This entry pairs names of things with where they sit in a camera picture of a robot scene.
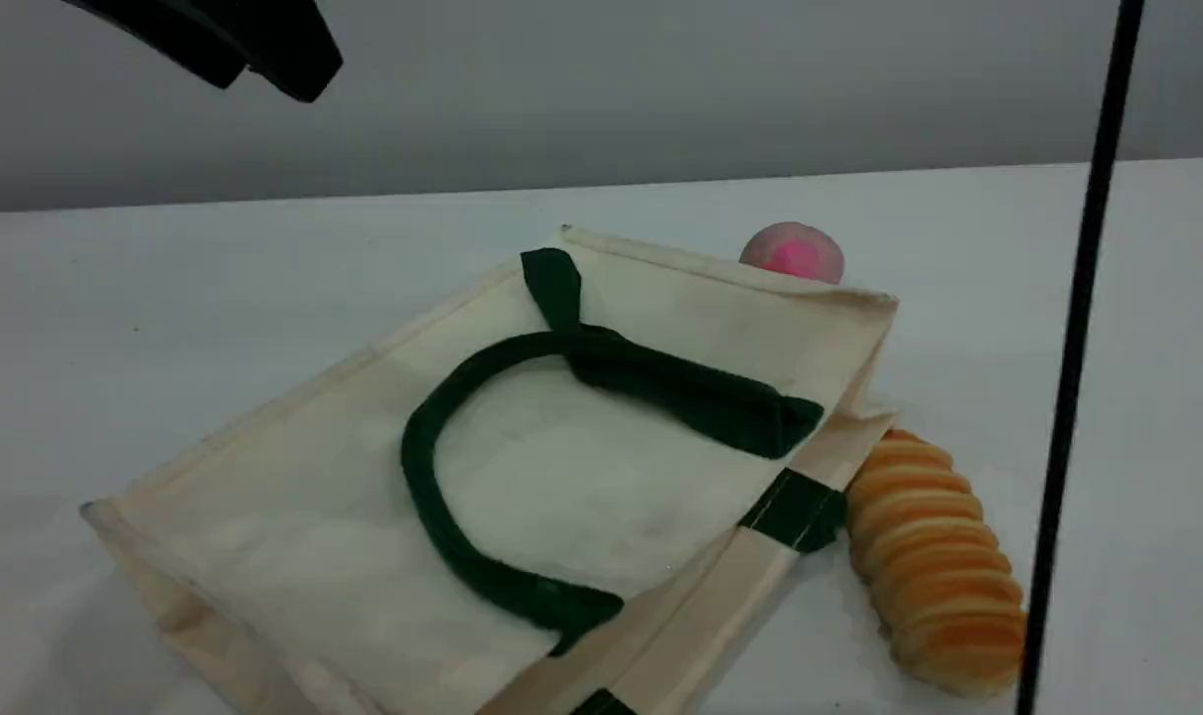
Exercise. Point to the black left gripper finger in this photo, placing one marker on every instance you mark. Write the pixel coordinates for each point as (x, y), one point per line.
(288, 50)
(179, 40)

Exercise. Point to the long ridged golden bread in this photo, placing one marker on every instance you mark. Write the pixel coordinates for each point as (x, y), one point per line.
(934, 566)

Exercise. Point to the pink peach bun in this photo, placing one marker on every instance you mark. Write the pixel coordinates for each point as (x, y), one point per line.
(795, 253)

